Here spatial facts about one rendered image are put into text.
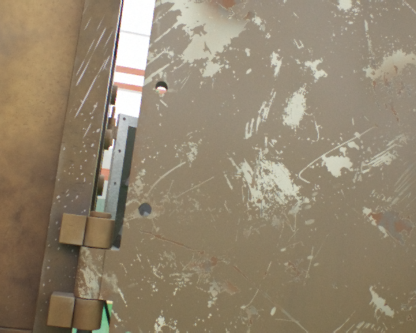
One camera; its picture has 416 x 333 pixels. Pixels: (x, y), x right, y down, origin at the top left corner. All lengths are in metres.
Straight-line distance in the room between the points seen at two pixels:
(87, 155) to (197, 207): 0.13
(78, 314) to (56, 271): 0.06
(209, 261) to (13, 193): 0.24
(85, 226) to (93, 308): 0.08
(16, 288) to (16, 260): 0.03
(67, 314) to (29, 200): 0.14
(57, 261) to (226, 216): 0.18
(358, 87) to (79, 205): 0.33
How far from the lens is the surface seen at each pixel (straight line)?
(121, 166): 2.09
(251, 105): 0.57
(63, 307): 0.55
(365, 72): 0.62
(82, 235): 0.55
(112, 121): 2.09
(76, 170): 0.58
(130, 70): 8.75
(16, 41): 0.66
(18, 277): 0.63
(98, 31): 0.61
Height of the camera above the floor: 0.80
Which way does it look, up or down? 8 degrees up
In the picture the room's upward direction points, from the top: 7 degrees clockwise
